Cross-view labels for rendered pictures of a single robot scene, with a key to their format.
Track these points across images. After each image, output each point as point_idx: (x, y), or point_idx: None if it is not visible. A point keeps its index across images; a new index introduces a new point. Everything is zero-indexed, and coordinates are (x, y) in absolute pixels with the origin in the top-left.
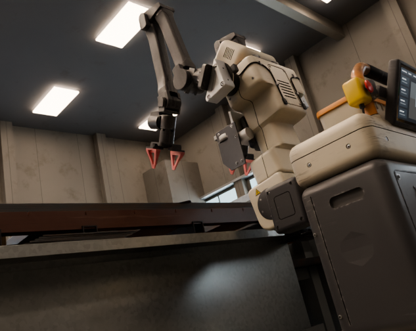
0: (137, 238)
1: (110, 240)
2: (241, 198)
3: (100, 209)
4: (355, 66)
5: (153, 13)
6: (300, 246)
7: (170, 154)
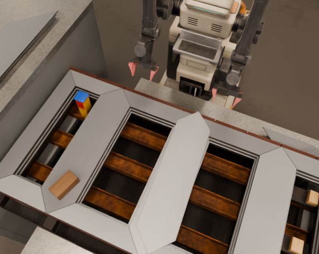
0: (271, 124)
1: (285, 129)
2: (4, 110)
3: None
4: (242, 1)
5: None
6: (91, 99)
7: (215, 93)
